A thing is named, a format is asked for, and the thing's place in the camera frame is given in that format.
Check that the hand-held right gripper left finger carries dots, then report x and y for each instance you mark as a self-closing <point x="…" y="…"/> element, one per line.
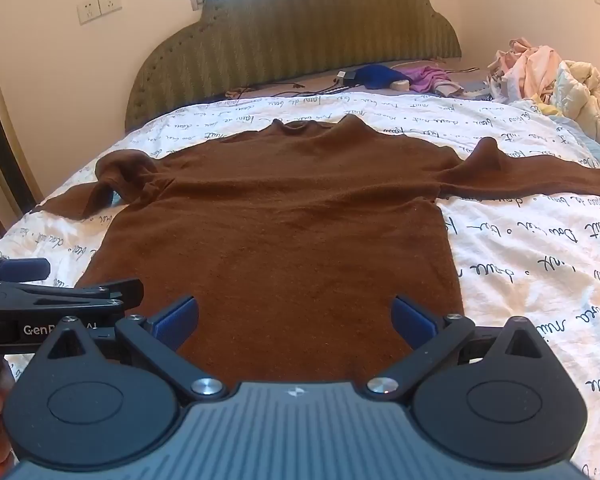
<point x="176" y="321"/>

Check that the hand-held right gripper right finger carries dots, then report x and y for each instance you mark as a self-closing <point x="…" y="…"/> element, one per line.
<point x="412" y="321"/>

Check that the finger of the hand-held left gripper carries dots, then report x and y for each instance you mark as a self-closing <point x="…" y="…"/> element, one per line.
<point x="105" y="294"/>
<point x="22" y="268"/>

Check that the brown sweater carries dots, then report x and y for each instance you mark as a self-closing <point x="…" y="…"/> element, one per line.
<point x="280" y="220"/>

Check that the pile of pink clothes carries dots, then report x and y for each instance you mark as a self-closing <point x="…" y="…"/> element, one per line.
<point x="525" y="72"/>

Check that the white printed blanket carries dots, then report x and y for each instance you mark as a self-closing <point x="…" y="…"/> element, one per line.
<point x="520" y="260"/>

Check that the white tape roll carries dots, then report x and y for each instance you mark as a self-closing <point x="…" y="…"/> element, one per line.
<point x="400" y="85"/>

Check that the purple cloth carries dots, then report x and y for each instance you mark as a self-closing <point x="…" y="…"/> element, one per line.
<point x="428" y="77"/>

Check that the blue cloth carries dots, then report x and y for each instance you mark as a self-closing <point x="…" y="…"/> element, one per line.
<point x="377" y="76"/>

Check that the white charger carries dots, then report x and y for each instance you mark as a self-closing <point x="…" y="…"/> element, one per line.
<point x="342" y="78"/>

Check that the white wall socket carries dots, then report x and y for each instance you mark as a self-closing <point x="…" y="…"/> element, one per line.
<point x="87" y="11"/>
<point x="109" y="3"/>

